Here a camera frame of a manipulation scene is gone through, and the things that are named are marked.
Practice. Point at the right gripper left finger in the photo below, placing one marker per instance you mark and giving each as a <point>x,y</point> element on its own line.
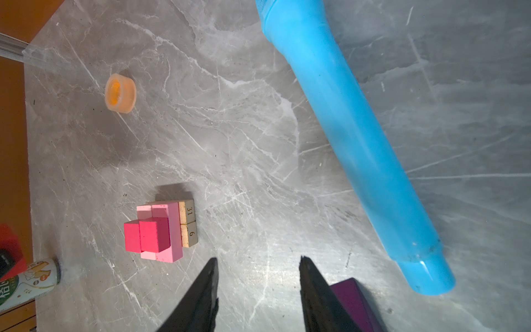
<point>198,308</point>

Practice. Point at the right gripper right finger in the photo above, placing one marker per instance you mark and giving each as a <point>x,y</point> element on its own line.
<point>321,309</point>

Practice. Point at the natural wood block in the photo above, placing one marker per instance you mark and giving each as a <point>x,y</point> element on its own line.
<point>187,213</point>
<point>189,234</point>

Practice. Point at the small magenta cube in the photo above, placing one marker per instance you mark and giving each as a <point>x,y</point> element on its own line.
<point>154,234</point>

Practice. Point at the red wood block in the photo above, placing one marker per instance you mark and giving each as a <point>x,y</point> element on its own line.
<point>13,261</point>

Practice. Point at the light pink wood block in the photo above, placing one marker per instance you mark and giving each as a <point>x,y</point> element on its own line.
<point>145,212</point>

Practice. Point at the purple wood block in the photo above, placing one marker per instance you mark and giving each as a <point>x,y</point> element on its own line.
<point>350,295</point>

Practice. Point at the green gold tin can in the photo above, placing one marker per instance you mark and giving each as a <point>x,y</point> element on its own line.
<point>40,278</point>

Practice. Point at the orange tape roll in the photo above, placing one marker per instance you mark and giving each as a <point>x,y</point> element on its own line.
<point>120,93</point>

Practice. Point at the blue toy microphone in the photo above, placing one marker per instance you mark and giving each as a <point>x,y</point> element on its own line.
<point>300,32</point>

